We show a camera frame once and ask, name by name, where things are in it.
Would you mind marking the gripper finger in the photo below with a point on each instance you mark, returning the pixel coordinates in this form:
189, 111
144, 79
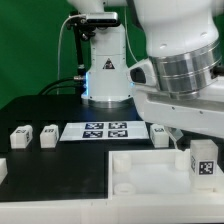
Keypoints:
176, 136

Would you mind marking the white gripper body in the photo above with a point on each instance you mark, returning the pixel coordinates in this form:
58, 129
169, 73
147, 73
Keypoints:
198, 115

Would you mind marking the white square table top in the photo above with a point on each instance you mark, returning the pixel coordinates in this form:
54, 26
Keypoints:
153, 172

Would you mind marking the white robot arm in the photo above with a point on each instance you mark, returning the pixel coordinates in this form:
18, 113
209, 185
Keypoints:
181, 83

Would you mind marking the AprilTag marker sheet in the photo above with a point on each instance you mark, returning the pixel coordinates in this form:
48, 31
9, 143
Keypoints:
104, 131

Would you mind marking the white left fence block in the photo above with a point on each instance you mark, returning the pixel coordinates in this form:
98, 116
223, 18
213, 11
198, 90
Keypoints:
3, 169

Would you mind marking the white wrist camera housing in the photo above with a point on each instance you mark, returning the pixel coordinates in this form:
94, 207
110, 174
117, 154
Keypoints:
142, 73

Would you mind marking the white front fence rail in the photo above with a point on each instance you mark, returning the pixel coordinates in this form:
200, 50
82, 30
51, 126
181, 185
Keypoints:
106, 212

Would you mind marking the black camera stand pole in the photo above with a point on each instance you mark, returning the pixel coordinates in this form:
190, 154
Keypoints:
83, 31

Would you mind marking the grey camera on stand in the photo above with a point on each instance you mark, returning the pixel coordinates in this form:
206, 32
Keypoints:
103, 19

